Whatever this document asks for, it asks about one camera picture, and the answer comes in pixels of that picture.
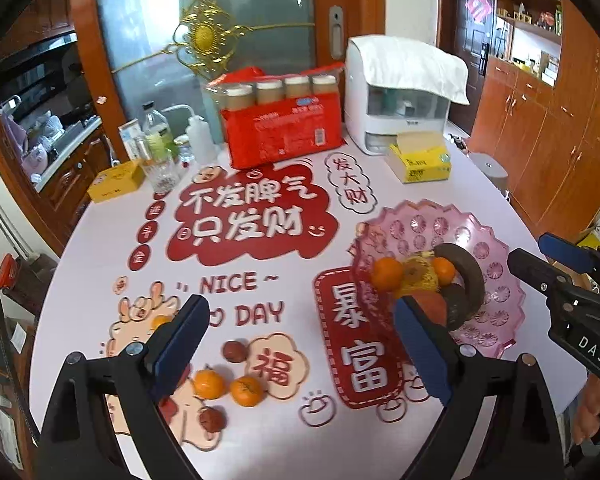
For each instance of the clear green-label bottle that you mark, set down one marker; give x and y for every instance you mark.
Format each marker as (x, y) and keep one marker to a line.
(158, 134)

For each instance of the small white carton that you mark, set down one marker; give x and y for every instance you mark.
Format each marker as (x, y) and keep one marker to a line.
(129, 132)

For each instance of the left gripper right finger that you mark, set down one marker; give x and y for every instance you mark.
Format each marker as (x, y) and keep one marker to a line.
(522, 440)

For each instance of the yellow tissue box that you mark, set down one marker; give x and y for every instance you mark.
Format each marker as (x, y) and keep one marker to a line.
(419, 157)

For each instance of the grey round stool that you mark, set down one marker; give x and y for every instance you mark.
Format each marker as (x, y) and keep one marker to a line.
(495, 173)

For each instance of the red drink bottle pack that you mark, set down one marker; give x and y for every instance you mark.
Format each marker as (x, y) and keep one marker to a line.
(270, 118)

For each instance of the right hand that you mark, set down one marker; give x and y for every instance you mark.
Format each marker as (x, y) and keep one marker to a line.
(587, 421)

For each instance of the dark avocado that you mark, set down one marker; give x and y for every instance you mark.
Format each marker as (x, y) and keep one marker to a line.
(457, 305)

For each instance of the small glass jar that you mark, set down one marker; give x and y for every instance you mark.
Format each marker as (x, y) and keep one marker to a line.
(184, 149)

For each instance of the red apple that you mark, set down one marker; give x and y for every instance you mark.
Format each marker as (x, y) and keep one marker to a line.
(432, 304)

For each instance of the lychee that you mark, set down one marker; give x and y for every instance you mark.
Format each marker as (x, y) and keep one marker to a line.
(235, 351)
(212, 420)

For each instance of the wooden cabinet wall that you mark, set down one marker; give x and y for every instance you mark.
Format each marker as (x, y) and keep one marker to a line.
(539, 114)

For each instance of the dark entrance door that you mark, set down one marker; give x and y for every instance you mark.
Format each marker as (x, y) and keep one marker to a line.
(465, 29)

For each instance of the white towel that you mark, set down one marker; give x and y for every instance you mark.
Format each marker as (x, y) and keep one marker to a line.
(401, 63)

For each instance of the overripe dark banana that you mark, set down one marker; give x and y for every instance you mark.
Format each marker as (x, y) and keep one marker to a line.
(468, 268)

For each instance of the glass door with gold ornament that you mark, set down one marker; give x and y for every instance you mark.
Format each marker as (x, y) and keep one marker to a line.
(165, 51)

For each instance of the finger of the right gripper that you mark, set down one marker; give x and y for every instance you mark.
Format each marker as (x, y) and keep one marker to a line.
(578, 259)
(552, 283)

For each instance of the white squeeze bottle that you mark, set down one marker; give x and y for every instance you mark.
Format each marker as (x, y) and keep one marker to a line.
(183, 120)

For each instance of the lychee front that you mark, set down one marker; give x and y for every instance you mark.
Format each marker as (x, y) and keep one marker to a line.
(212, 420)

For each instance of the printed pink tablecloth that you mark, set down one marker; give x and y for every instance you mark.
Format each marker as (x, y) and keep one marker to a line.
(270, 250)

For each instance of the pink plastic fruit bowl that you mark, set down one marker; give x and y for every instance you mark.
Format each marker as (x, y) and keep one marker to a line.
(415, 229)

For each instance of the white countertop appliance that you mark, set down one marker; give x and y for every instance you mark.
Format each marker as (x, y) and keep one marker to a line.
(375, 116)

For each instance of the yellow pear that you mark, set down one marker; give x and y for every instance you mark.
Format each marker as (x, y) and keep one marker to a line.
(418, 274)

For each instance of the yellow tin box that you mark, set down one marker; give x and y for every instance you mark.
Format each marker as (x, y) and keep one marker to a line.
(116, 181)

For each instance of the clear drinking glass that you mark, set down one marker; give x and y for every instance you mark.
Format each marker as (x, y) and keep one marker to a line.
(162, 172)

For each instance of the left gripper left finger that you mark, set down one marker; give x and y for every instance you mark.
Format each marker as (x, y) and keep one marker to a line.
(78, 441)

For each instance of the small tangerine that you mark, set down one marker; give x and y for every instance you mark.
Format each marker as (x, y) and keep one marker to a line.
(159, 320)

